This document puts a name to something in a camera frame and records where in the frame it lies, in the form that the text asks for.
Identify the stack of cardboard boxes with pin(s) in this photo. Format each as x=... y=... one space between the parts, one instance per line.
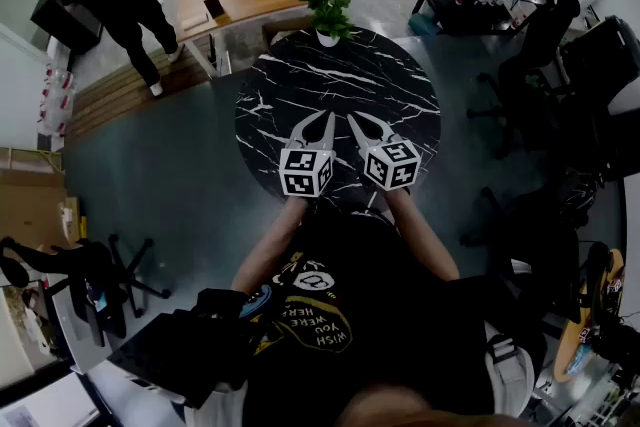
x=30 y=205

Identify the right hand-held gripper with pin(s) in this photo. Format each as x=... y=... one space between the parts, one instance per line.
x=392 y=165

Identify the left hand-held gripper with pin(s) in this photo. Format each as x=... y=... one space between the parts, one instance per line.
x=300 y=170

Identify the black swivel office chair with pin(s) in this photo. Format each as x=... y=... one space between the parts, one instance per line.
x=85 y=285

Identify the person's right forearm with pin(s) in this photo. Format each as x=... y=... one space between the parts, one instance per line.
x=420 y=235

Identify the green plant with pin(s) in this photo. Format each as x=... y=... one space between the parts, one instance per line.
x=330 y=12

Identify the black office chair with headrest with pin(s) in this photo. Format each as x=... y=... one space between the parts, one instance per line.
x=535 y=45

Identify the person's left forearm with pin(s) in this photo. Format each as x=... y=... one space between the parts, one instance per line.
x=272 y=240

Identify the large black mesh chair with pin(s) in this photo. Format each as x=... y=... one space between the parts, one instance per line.
x=600 y=65

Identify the pack of water bottles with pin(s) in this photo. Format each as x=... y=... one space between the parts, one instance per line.
x=57 y=100

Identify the wooden slat platform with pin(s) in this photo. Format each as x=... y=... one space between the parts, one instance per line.
x=125 y=95

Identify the black bag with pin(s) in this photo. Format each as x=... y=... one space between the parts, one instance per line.
x=185 y=345

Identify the person's black printed shirt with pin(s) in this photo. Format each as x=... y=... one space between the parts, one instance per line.
x=370 y=315

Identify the black cabinet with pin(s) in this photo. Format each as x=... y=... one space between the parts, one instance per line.
x=65 y=22

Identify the white backpack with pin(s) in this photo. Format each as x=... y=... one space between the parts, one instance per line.
x=510 y=365

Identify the teal box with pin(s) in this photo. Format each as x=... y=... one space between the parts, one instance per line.
x=422 y=24

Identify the dark brown box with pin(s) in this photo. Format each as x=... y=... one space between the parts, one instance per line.
x=215 y=7

